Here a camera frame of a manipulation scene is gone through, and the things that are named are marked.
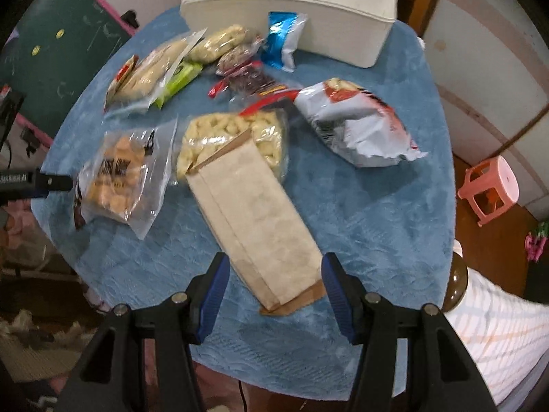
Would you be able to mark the blue foil snack packet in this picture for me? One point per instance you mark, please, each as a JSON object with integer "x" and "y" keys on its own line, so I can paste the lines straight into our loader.
{"x": 278, "y": 38}

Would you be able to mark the small black object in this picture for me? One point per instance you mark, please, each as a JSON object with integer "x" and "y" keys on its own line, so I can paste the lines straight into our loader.
{"x": 128, "y": 21}

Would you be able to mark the white plastic bin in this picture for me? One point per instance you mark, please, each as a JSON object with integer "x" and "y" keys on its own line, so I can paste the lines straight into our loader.
{"x": 343, "y": 30}

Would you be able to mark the green chalkboard with pink frame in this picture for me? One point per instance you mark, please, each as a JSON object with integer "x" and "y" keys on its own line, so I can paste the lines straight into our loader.
{"x": 55, "y": 60}

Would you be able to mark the blue table cover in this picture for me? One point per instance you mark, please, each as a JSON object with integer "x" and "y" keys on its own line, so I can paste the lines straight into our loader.
{"x": 377, "y": 231}

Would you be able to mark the small clear nut packet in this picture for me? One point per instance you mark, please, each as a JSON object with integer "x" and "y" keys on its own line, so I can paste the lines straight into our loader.
{"x": 236, "y": 58}

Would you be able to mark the black device on stand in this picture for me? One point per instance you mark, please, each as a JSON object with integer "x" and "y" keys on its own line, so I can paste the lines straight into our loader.
{"x": 10, "y": 116}

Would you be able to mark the person's striped clothing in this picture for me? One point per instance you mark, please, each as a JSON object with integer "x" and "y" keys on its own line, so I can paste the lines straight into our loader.
{"x": 493, "y": 343}

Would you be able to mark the biscuit bag with red-white label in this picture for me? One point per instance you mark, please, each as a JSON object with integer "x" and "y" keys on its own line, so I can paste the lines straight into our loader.
{"x": 150, "y": 68}

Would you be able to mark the nut packet with red label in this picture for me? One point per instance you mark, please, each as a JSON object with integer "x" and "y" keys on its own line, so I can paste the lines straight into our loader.
{"x": 248, "y": 81}

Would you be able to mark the green snack packet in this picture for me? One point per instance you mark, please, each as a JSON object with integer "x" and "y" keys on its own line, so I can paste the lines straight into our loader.
{"x": 180, "y": 77}

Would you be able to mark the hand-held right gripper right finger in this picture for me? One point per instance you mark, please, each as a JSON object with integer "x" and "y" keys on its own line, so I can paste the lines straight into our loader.
{"x": 339, "y": 296}

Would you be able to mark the white and red chip bag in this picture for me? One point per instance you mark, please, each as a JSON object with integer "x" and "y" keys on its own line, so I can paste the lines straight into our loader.
{"x": 356, "y": 124}

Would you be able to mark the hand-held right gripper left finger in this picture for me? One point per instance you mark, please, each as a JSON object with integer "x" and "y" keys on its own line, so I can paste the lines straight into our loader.
{"x": 212, "y": 296}

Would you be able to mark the clear bag of pale cookies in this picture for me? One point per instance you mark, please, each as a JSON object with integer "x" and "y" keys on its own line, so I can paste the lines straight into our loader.
{"x": 218, "y": 43}

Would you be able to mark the pink plastic stool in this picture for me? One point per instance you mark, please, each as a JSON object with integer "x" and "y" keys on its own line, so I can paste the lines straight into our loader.
{"x": 493, "y": 176}

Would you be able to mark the clear bag of orange crackers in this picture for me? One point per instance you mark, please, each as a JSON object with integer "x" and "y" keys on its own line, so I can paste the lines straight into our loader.
{"x": 116, "y": 171}

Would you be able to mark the pink toy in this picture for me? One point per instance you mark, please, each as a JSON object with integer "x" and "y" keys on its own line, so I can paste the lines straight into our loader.
{"x": 536, "y": 242}

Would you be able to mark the yellow puffs clear packet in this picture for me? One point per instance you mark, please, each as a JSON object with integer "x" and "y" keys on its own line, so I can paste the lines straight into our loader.
{"x": 257, "y": 210}

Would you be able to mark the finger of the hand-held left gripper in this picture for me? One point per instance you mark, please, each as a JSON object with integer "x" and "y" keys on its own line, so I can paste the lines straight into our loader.
{"x": 58, "y": 183}

